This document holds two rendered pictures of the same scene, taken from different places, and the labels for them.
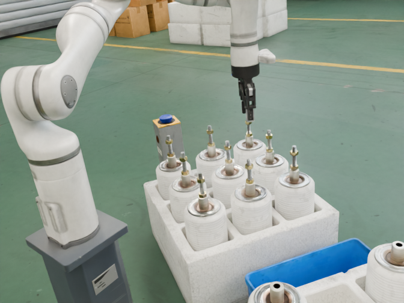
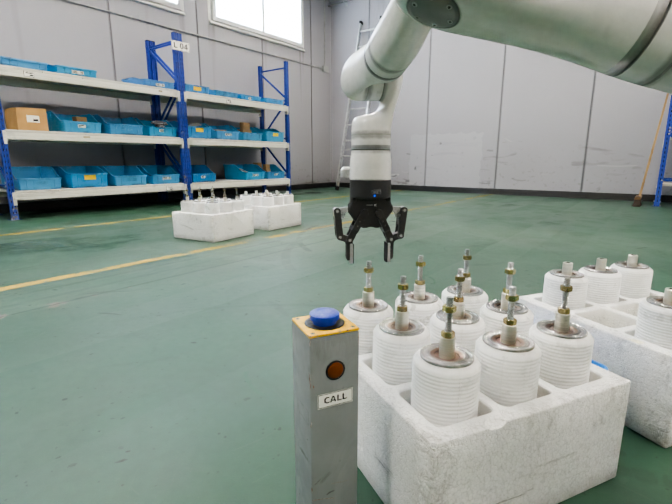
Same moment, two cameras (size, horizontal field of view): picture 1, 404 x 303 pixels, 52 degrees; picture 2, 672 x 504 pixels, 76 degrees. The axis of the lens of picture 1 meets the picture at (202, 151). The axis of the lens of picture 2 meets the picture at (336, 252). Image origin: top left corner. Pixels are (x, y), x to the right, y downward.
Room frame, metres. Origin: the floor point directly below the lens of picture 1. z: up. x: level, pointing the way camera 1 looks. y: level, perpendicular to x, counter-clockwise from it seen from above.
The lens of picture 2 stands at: (1.23, 0.63, 0.53)
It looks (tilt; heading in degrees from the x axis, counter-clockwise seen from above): 12 degrees down; 264
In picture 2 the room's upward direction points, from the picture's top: straight up
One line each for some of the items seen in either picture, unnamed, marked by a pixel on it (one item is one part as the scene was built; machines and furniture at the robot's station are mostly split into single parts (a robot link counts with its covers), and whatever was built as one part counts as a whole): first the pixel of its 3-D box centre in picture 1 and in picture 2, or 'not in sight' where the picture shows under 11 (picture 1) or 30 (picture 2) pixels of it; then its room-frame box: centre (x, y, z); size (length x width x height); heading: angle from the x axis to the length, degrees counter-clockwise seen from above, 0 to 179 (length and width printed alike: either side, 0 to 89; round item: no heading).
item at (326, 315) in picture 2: (166, 119); (324, 318); (1.20, 0.10, 0.32); 0.04 x 0.04 x 0.02
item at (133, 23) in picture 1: (131, 21); not in sight; (4.76, 0.61, 0.15); 0.30 x 0.24 x 0.30; 46
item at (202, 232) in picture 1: (207, 239); (555, 379); (0.80, 0.01, 0.16); 0.10 x 0.10 x 0.18
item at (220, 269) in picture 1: (233, 223); (452, 398); (0.94, -0.07, 0.09); 0.39 x 0.39 x 0.18; 19
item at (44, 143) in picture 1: (42, 115); not in sight; (0.69, 0.26, 0.54); 0.09 x 0.09 x 0.17; 78
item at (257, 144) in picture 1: (249, 145); (368, 305); (1.09, -0.14, 0.25); 0.08 x 0.08 x 0.01
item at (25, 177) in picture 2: not in sight; (30, 177); (3.76, -3.83, 0.36); 0.50 x 0.38 x 0.21; 138
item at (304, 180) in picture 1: (294, 180); (464, 290); (0.87, -0.21, 0.25); 0.08 x 0.08 x 0.01
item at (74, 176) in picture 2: not in sight; (79, 176); (3.45, -4.12, 0.36); 0.50 x 0.38 x 0.21; 138
